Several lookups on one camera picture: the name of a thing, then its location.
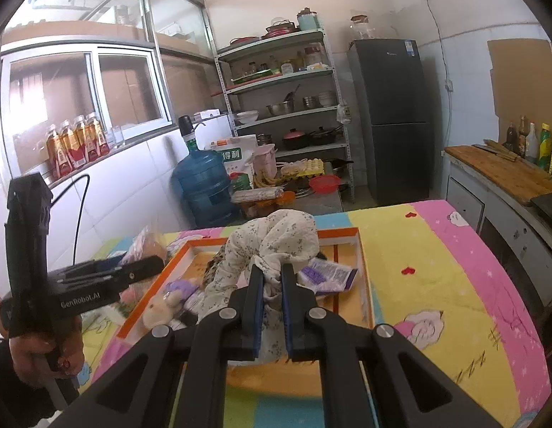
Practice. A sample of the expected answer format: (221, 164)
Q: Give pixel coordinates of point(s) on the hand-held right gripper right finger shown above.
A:
(288, 316)

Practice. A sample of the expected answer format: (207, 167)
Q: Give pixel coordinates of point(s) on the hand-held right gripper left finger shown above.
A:
(257, 316)

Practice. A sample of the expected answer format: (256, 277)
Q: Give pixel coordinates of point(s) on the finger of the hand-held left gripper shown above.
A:
(142, 269)

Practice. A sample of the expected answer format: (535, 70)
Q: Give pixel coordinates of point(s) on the cream plush toy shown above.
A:
(162, 310)

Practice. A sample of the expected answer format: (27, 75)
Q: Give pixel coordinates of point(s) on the purple packet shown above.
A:
(329, 276)

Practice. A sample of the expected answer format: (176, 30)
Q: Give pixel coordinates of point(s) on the leopard print cloth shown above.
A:
(213, 272)

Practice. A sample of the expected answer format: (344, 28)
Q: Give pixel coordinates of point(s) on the orange rimmed tray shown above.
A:
(347, 292)

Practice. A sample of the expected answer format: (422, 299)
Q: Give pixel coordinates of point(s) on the floral white cloth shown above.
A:
(280, 236)

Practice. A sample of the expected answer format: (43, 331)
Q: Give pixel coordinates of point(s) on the person's left hand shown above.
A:
(35, 359)

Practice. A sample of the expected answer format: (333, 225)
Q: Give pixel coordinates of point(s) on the clear plastic bag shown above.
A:
(144, 245)

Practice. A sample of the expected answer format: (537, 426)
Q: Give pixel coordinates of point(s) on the purple plush toy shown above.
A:
(182, 287)

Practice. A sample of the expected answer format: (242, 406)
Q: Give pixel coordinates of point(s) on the blue water jug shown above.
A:
(202, 187)

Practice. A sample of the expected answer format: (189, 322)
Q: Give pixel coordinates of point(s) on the rolled bamboo mat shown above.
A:
(258, 195)

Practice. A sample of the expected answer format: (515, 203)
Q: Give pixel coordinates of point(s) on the glass cup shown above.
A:
(117, 137)

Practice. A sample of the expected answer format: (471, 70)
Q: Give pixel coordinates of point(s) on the bananas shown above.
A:
(267, 179)

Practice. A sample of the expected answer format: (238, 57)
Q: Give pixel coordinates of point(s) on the red plastic basket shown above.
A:
(325, 183)

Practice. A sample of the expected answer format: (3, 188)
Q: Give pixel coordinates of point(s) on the white green bag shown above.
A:
(231, 158)

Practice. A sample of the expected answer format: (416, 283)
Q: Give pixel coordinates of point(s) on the egg tray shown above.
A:
(302, 168)

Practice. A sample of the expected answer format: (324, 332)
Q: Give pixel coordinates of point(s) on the black water pump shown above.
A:
(186, 127)

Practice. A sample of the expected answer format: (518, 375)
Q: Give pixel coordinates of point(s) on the white flat box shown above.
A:
(207, 115)

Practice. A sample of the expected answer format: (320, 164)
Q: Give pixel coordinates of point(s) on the red lid pot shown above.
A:
(295, 139)

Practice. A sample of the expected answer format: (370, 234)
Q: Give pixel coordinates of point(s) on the black wok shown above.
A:
(325, 136)

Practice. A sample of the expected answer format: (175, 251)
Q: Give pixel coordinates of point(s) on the white bowl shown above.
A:
(247, 117)

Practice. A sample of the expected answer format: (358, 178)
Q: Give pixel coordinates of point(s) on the steel bowl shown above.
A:
(279, 108)

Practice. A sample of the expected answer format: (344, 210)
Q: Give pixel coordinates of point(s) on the stack of bowls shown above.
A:
(320, 99)

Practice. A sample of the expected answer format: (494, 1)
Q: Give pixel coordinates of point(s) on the dark grey fridge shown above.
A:
(391, 120)

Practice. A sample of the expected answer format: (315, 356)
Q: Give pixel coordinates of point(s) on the grey kitchen counter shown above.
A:
(494, 232)

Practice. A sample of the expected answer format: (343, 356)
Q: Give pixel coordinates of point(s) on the grey metal shelf rack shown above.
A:
(276, 78)

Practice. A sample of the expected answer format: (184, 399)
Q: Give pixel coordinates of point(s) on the aluminium sliding window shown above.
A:
(149, 31)

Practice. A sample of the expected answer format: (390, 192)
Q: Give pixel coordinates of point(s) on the red pots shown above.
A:
(280, 30)

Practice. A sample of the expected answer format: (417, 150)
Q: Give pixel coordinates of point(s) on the dark sauce bottle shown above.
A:
(512, 138)

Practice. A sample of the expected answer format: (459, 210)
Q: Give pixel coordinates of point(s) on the brown sauce bottle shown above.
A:
(523, 136)

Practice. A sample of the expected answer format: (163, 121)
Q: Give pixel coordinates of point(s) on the teal pot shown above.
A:
(308, 20)

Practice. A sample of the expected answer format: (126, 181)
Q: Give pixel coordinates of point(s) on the white bottle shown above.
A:
(532, 145)

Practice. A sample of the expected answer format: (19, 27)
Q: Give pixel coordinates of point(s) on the green yellow bottle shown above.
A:
(545, 147)

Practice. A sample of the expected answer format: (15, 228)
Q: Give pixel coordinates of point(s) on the cardboard sheet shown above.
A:
(521, 76)

